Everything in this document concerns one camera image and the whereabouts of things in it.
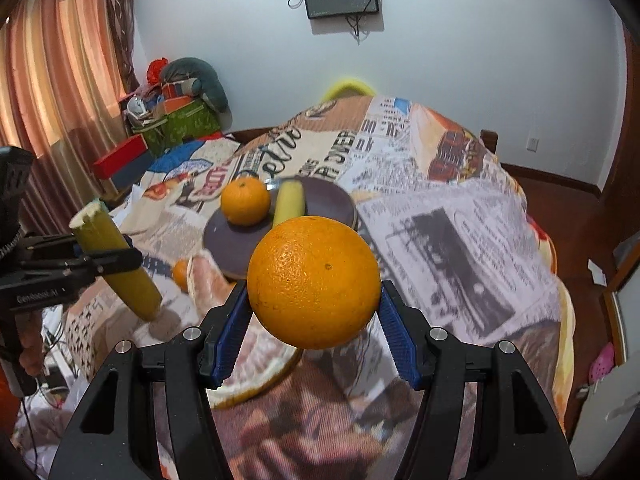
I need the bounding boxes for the grey pillow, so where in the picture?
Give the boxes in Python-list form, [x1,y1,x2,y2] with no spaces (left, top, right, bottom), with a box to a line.
[160,57,229,112]

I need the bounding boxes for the yellow chair back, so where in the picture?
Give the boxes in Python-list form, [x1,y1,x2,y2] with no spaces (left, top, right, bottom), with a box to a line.
[322,78,377,102]

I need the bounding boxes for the dark purple plate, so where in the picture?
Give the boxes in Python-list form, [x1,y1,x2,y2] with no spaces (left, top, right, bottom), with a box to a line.
[202,175,357,281]

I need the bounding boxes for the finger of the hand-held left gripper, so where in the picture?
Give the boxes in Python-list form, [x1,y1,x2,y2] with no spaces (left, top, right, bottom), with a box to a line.
[20,232,135,258]
[15,248,144,282]

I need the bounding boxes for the small orange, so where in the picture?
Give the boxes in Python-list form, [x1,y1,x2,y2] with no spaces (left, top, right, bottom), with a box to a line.
[220,177,271,226]

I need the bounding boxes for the orange striped curtain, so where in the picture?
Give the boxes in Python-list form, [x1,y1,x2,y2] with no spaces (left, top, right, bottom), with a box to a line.
[0,0,142,176]

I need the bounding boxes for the person's left hand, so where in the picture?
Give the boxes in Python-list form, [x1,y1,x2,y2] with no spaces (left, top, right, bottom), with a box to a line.
[19,309,47,377]

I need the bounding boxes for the red flat box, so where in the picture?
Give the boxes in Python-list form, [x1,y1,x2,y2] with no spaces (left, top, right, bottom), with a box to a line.
[92,135,152,181]

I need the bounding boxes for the white cabinet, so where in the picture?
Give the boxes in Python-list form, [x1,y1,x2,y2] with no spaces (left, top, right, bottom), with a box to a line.
[570,260,640,463]

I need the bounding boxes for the printed blanket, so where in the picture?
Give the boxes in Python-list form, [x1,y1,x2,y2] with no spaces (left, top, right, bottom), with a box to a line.
[15,92,577,480]

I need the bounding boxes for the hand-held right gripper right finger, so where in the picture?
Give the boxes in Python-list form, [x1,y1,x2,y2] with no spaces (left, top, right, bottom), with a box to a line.
[375,280,576,480]

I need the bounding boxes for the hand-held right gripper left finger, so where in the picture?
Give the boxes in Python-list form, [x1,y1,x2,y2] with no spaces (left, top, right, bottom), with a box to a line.
[47,280,251,480]

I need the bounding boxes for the pink shoe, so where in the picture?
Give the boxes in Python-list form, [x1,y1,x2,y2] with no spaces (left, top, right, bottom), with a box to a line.
[588,342,616,383]

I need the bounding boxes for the black monitor cables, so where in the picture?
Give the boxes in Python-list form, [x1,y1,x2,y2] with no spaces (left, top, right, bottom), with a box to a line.
[345,10,373,46]

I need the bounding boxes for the large orange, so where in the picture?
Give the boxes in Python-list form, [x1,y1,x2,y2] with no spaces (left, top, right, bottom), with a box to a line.
[247,215,382,350]

